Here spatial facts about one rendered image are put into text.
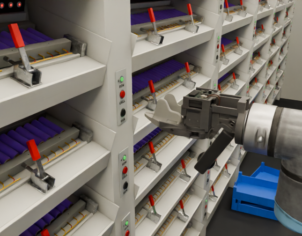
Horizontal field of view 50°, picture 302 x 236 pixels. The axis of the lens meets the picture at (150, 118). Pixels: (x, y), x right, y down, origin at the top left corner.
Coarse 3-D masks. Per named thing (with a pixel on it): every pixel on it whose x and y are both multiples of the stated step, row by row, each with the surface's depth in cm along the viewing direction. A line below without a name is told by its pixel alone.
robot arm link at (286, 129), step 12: (276, 108) 57; (288, 108) 57; (276, 120) 54; (288, 120) 54; (300, 120) 53; (276, 132) 54; (288, 132) 53; (300, 132) 52; (276, 144) 54; (288, 144) 53; (300, 144) 52; (276, 156) 56; (288, 156) 55; (300, 156) 53; (288, 168) 56; (300, 168) 54
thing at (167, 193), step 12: (192, 156) 143; (180, 168) 135; (192, 168) 137; (168, 180) 124; (180, 180) 128; (192, 180) 132; (156, 192) 119; (168, 192) 120; (180, 192) 122; (144, 204) 109; (156, 204) 114; (168, 204) 115; (144, 216) 107; (156, 216) 106; (144, 228) 103; (156, 228) 105
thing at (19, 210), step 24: (72, 120) 74; (72, 144) 70; (96, 144) 73; (72, 168) 64; (96, 168) 69; (0, 192) 54; (24, 192) 56; (48, 192) 57; (72, 192) 64; (0, 216) 50; (24, 216) 52
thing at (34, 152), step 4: (32, 140) 55; (28, 144) 55; (32, 144) 55; (32, 148) 55; (36, 148) 56; (32, 152) 55; (36, 152) 56; (32, 156) 56; (36, 156) 56; (36, 160) 56; (40, 160) 57; (36, 164) 56; (40, 164) 56; (40, 168) 56; (40, 172) 56; (44, 172) 57; (40, 176) 57; (44, 176) 57
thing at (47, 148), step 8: (72, 128) 71; (56, 136) 67; (64, 136) 68; (72, 136) 70; (40, 144) 64; (48, 144) 64; (56, 144) 66; (64, 144) 68; (24, 152) 60; (40, 152) 62; (48, 152) 64; (16, 160) 58; (24, 160) 59; (32, 160) 61; (48, 160) 62; (0, 168) 56; (8, 168) 56; (16, 168) 58; (24, 168) 60; (0, 176) 55; (8, 176) 57; (8, 184) 55
